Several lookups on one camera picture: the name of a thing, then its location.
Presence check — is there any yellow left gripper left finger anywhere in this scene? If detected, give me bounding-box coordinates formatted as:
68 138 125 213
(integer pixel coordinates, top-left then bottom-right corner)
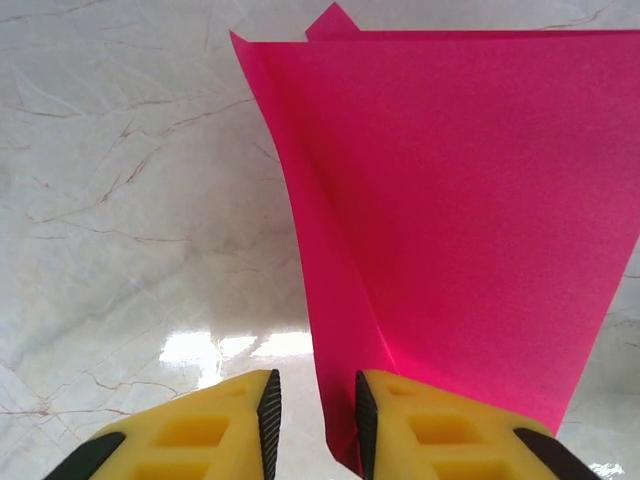
47 368 282 480

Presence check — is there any pink paper sheet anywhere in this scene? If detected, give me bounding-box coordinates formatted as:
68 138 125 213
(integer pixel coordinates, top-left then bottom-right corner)
228 2 640 474

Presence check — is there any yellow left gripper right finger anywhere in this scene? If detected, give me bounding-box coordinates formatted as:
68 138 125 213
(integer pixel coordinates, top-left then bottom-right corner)
353 368 599 480

